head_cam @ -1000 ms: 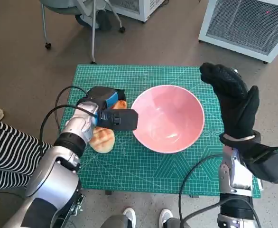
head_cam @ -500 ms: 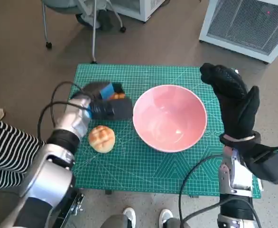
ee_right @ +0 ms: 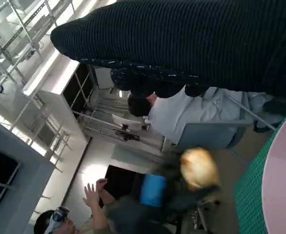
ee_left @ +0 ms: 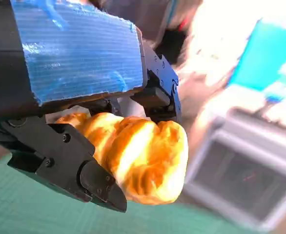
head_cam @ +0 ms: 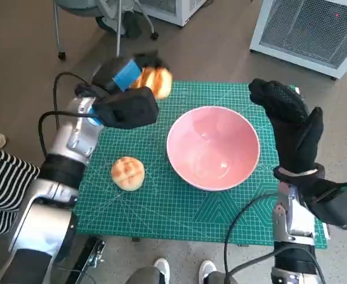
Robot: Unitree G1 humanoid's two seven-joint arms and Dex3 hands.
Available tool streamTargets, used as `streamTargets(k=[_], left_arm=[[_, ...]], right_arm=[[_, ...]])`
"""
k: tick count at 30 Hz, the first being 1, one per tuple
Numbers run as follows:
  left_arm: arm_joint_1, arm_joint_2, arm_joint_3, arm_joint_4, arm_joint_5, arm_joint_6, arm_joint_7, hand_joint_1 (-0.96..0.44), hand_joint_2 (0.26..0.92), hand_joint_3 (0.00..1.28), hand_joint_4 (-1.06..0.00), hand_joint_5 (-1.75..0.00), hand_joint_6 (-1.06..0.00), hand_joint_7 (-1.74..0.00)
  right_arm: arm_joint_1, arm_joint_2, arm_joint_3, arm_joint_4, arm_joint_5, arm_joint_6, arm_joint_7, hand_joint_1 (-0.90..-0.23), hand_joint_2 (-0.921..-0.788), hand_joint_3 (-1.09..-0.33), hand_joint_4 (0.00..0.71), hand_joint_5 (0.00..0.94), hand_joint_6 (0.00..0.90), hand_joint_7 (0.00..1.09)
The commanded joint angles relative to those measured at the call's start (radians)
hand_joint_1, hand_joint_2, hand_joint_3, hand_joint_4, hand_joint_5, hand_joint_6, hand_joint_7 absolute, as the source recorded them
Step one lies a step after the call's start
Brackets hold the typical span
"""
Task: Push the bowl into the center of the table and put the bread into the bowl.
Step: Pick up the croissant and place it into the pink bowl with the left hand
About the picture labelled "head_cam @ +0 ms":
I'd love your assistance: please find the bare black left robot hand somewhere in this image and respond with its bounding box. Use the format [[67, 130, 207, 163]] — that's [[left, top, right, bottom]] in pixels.
[[91, 51, 171, 93]]

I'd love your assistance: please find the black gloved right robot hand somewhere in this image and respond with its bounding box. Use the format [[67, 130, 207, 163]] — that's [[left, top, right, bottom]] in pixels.
[[248, 78, 324, 175]]

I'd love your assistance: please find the rectangular toy bread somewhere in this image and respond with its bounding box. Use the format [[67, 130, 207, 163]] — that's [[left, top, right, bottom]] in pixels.
[[130, 67, 174, 100]]

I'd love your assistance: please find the pink bowl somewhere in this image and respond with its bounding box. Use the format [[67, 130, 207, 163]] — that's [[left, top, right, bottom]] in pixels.
[[166, 106, 261, 192]]

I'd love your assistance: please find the round toy bread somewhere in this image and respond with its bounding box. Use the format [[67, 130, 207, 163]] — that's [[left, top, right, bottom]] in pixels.
[[111, 156, 146, 192]]

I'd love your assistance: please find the grey metal pole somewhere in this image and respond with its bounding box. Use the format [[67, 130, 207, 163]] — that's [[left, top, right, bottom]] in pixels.
[[115, 0, 124, 57]]

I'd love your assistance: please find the grey wheeled chair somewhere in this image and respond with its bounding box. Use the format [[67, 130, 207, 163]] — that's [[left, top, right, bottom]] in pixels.
[[52, 0, 159, 62]]

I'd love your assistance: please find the small white mesh cabinet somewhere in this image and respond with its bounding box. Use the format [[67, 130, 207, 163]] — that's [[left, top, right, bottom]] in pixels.
[[137, 0, 213, 27]]

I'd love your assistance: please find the large white mesh cabinet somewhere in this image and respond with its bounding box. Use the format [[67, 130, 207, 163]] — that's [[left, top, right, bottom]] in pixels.
[[249, 0, 347, 80]]

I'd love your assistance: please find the green cutting mat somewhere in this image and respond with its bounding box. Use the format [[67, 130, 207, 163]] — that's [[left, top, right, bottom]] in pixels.
[[72, 81, 328, 249]]

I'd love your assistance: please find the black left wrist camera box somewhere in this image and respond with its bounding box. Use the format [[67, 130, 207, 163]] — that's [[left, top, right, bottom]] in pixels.
[[92, 86, 160, 130]]

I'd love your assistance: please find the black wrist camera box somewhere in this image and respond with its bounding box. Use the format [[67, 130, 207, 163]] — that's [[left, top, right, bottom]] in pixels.
[[305, 177, 347, 227], [92, 86, 160, 130]]

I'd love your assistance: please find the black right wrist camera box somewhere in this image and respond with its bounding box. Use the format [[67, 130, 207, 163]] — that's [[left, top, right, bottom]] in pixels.
[[305, 177, 347, 227]]

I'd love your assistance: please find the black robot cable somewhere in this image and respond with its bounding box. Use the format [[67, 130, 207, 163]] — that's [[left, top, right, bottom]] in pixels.
[[223, 193, 281, 284], [38, 72, 96, 160]]

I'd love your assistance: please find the black rail with metal bracket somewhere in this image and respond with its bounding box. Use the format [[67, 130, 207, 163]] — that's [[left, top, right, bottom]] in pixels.
[[65, 236, 108, 284]]

